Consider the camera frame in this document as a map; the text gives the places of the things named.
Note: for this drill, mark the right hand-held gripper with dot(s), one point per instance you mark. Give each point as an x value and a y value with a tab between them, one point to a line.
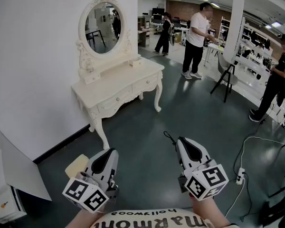
204	182

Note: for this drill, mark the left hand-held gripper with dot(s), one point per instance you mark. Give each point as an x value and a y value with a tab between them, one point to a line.
95	196

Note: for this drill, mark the white ornate dressing table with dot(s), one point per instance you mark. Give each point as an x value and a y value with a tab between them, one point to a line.
123	77

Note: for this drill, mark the person's right forearm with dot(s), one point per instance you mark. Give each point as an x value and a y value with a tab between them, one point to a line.
209	212

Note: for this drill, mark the person's left forearm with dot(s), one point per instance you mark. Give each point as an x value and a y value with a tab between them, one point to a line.
78	220

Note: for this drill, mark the white power strip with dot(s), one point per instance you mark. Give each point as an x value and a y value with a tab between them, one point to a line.
240	176

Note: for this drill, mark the cream printed shirt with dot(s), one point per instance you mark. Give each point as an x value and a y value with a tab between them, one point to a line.
156	222

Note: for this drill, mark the white partition panel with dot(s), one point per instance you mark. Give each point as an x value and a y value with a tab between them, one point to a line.
21	174

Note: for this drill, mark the grey chair with black legs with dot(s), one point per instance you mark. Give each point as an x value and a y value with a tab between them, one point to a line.
222	64

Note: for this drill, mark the white cabinet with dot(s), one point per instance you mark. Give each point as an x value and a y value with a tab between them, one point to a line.
2	198

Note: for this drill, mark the white storage shelf rack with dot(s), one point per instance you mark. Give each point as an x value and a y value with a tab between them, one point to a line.
249	64

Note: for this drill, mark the oval white framed mirror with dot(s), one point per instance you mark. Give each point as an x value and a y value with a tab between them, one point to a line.
102	27

